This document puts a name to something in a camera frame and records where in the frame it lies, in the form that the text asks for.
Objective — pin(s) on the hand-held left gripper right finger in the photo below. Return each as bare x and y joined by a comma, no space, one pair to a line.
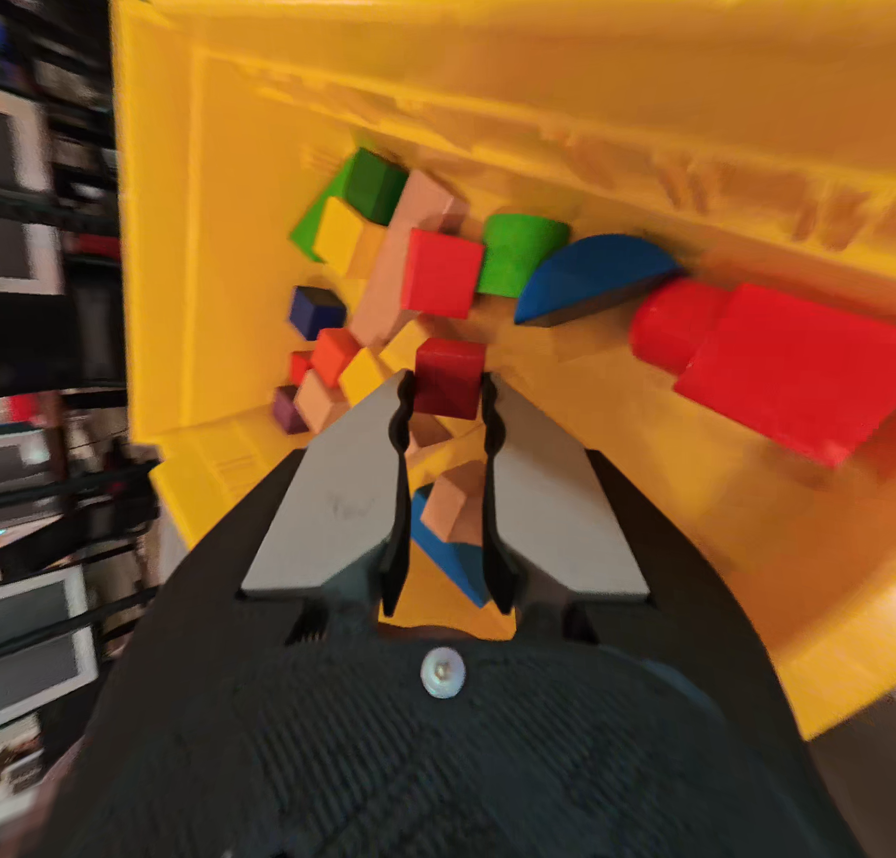
560,515

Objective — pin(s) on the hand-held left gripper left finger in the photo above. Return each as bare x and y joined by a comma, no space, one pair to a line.
322,515

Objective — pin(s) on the small red wooden cube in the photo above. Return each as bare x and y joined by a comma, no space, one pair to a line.
301,368

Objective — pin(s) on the red one-stud plastic brick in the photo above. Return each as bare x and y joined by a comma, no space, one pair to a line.
784,375

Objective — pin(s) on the yellow plastic bin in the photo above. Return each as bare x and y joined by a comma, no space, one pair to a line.
630,67

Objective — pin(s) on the blue half-round wooden piece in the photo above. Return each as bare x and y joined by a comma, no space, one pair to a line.
595,277

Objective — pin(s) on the pile of coloured wooden blocks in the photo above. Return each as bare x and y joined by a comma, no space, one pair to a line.
392,242

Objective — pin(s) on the grey framed panel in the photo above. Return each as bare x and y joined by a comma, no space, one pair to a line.
42,648
24,193

